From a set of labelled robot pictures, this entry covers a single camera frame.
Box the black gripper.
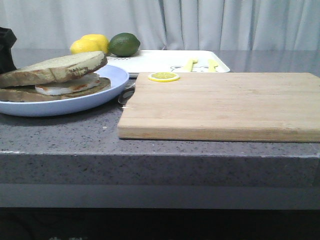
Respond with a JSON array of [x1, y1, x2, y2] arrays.
[[0, 27, 17, 74]]

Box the bread slice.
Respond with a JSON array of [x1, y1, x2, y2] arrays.
[[0, 51, 108, 89], [0, 73, 112, 103]]

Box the light blue plate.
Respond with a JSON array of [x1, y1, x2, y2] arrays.
[[0, 65, 130, 117]]

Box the white serving tray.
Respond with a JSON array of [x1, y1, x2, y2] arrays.
[[108, 50, 230, 77]]

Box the fried egg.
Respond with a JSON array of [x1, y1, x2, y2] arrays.
[[35, 73, 101, 96]]

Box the front yellow lemon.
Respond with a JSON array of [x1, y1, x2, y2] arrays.
[[69, 39, 101, 54]]

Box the yellow lemon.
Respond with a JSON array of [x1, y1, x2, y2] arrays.
[[80, 34, 109, 54], [69, 39, 101, 54]]

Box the rear yellow lemon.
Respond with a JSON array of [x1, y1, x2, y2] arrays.
[[80, 34, 109, 54]]

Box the green lime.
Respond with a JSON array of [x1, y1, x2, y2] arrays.
[[108, 32, 141, 57]]

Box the white curtain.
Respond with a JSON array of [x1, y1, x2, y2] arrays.
[[0, 0, 320, 51]]

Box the lemon slice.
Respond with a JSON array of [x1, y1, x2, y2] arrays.
[[148, 72, 180, 83]]

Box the yellow plastic fork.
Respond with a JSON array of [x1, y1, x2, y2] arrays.
[[181, 58, 198, 73]]

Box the yellow plastic knife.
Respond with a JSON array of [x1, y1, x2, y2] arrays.
[[207, 59, 219, 73]]

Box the wooden cutting board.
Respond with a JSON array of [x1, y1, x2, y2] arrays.
[[117, 72, 320, 143]]

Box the metal cutting board handle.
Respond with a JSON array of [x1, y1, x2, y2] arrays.
[[117, 83, 136, 107]]

